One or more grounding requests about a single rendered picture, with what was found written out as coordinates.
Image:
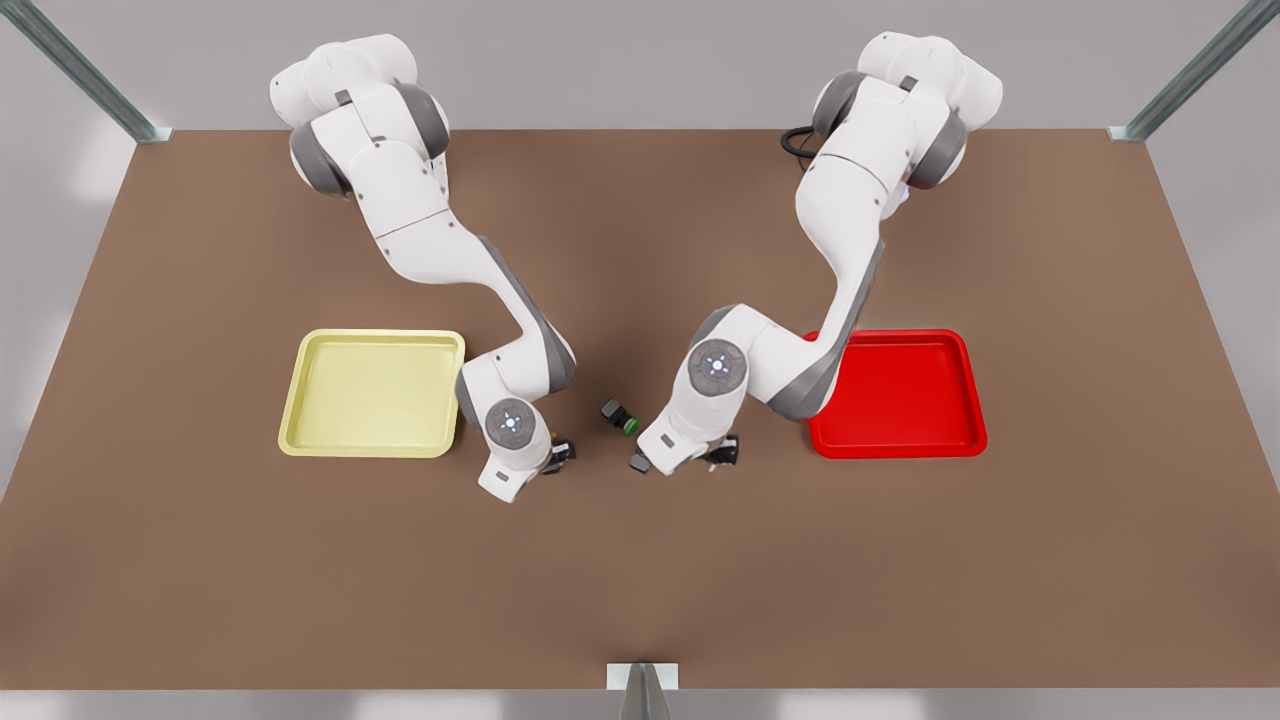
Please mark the black switch with green button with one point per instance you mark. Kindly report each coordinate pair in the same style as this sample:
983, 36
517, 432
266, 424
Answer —
621, 416

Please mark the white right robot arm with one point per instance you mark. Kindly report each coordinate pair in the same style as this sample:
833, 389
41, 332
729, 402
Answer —
420, 215

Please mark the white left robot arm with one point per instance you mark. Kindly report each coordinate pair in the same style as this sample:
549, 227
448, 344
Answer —
850, 210

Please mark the red tray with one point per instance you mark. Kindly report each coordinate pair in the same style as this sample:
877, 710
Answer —
905, 395

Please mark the silver frame post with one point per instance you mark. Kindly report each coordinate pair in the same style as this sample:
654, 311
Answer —
1195, 70
642, 692
80, 70

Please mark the pale yellow tray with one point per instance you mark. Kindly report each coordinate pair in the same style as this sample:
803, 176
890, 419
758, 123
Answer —
373, 393

